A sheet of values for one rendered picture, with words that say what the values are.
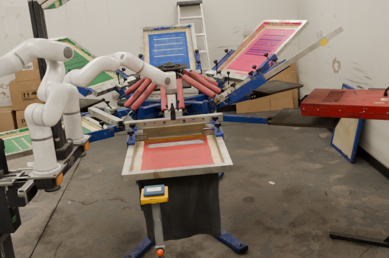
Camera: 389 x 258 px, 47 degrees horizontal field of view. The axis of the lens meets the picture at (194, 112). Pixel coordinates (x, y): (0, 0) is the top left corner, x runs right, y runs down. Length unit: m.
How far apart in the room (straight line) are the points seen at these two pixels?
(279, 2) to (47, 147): 5.50
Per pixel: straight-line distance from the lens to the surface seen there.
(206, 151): 2.70
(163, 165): 2.53
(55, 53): 2.03
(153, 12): 6.93
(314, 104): 3.08
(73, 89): 2.47
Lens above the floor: 1.87
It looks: 15 degrees down
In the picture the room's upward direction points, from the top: 4 degrees counter-clockwise
